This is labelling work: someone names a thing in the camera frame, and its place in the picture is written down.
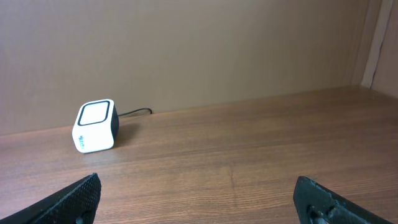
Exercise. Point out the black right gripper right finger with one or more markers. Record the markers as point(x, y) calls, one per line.
point(315, 203)

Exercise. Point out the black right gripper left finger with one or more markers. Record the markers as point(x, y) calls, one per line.
point(76, 203)

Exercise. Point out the white barcode scanner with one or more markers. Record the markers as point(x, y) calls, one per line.
point(96, 126)

